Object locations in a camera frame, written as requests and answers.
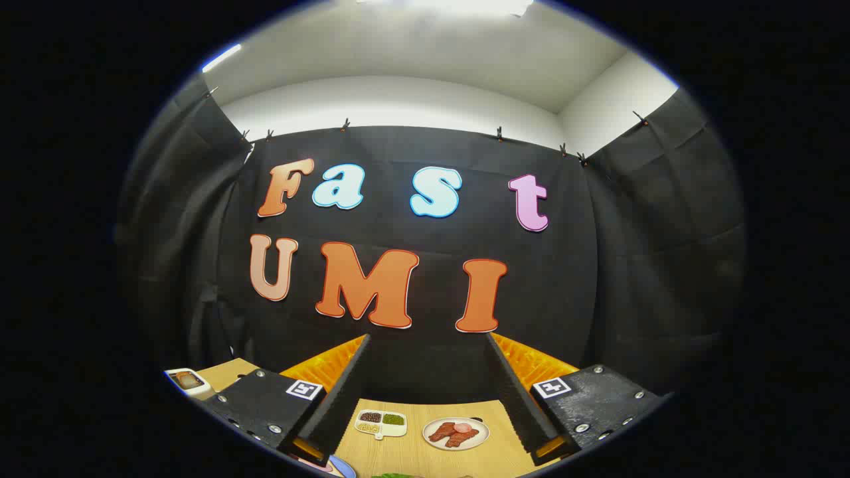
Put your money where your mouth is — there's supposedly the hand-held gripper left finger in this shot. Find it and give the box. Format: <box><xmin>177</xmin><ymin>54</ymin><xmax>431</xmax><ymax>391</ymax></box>
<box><xmin>203</xmin><ymin>334</ymin><xmax>372</xmax><ymax>467</ymax></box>

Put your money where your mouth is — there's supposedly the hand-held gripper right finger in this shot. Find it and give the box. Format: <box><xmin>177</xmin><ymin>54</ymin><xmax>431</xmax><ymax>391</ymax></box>
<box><xmin>485</xmin><ymin>331</ymin><xmax>670</xmax><ymax>467</ymax></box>

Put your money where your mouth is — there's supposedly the white oval plate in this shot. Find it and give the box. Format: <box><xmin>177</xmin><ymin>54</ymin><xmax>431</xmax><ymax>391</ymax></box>
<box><xmin>422</xmin><ymin>416</ymin><xmax>491</xmax><ymax>452</ymax></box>

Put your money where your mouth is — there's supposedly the white compartment dish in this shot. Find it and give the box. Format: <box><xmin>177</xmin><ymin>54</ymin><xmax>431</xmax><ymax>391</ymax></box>
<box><xmin>354</xmin><ymin>410</ymin><xmax>408</xmax><ymax>441</ymax></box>

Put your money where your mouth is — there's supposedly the white toaster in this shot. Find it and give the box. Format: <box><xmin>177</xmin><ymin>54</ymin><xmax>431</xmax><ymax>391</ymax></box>
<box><xmin>164</xmin><ymin>368</ymin><xmax>213</xmax><ymax>400</ymax></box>

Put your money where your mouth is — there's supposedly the row of small black clips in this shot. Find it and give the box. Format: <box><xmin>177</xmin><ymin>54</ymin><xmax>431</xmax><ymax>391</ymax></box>
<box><xmin>205</xmin><ymin>85</ymin><xmax>651</xmax><ymax>167</ymax></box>

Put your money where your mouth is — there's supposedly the ceiling light panel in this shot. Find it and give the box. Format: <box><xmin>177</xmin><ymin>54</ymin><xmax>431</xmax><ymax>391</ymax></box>
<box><xmin>355</xmin><ymin>0</ymin><xmax>535</xmax><ymax>17</ymax></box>
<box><xmin>201</xmin><ymin>43</ymin><xmax>244</xmax><ymax>74</ymax></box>

